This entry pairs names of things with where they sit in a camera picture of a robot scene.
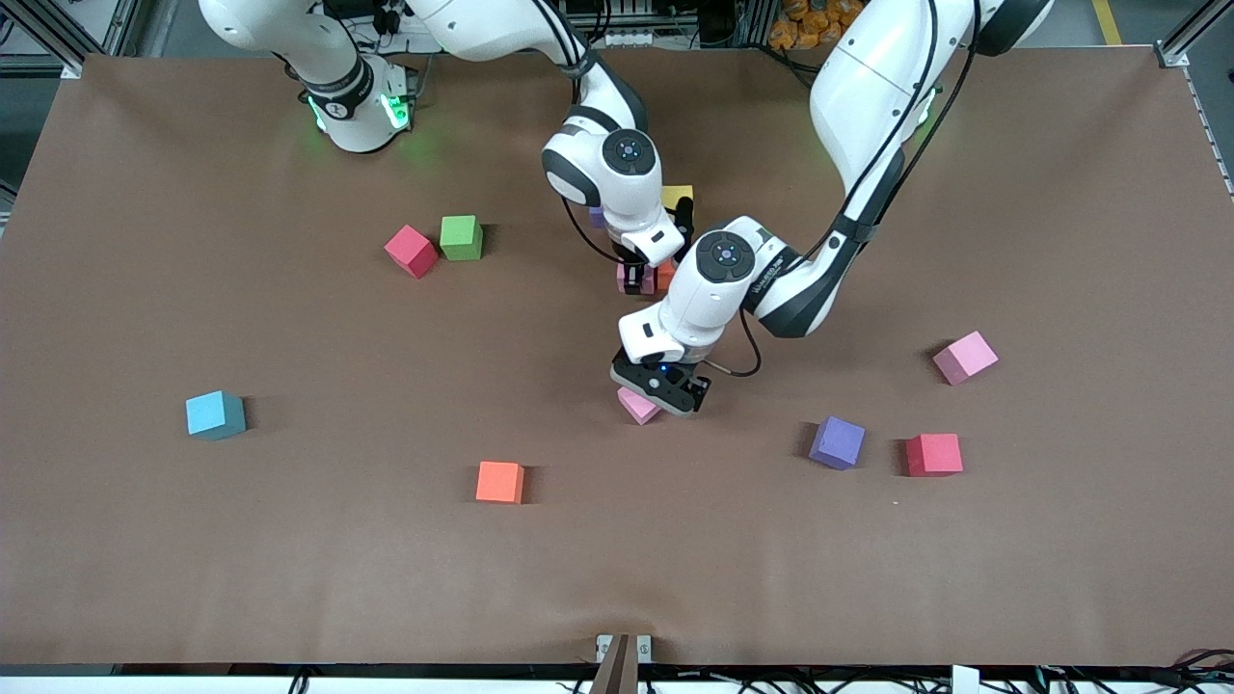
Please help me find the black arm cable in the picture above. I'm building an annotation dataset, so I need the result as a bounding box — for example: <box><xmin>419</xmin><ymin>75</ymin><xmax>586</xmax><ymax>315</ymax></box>
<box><xmin>562</xmin><ymin>198</ymin><xmax>628</xmax><ymax>266</ymax></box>
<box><xmin>709</xmin><ymin>0</ymin><xmax>984</xmax><ymax>379</ymax></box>

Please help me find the orange mesh bag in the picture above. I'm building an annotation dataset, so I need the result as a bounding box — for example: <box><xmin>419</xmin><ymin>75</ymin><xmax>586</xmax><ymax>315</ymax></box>
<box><xmin>768</xmin><ymin>0</ymin><xmax>864</xmax><ymax>51</ymax></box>

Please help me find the blue foam cube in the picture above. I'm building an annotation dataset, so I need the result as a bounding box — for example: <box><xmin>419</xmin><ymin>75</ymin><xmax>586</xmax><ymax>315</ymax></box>
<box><xmin>185</xmin><ymin>389</ymin><xmax>247</xmax><ymax>440</ymax></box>

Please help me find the red foam cube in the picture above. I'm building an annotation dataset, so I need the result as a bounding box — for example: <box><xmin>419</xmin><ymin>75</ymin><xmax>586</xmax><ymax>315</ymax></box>
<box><xmin>904</xmin><ymin>433</ymin><xmax>964</xmax><ymax>478</ymax></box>
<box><xmin>384</xmin><ymin>225</ymin><xmax>441</xmax><ymax>280</ymax></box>

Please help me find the metal clamp bracket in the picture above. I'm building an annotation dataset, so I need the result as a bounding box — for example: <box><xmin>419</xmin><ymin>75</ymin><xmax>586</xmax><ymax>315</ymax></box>
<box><xmin>595</xmin><ymin>633</ymin><xmax>654</xmax><ymax>694</ymax></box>

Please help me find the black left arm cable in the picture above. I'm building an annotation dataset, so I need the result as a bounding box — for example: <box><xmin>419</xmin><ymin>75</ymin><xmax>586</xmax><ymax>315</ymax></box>
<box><xmin>709</xmin><ymin>0</ymin><xmax>984</xmax><ymax>379</ymax></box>

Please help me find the brown table cover sheet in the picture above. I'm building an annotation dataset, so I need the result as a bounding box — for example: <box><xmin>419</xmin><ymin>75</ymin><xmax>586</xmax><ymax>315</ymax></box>
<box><xmin>0</xmin><ymin>48</ymin><xmax>1234</xmax><ymax>668</ymax></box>

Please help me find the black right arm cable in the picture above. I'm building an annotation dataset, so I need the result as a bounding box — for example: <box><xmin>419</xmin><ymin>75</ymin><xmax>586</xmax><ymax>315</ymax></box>
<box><xmin>562</xmin><ymin>198</ymin><xmax>628</xmax><ymax>266</ymax></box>

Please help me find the green foam cube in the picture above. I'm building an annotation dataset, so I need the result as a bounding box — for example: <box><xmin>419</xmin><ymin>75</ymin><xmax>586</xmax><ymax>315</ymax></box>
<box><xmin>439</xmin><ymin>215</ymin><xmax>484</xmax><ymax>262</ymax></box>

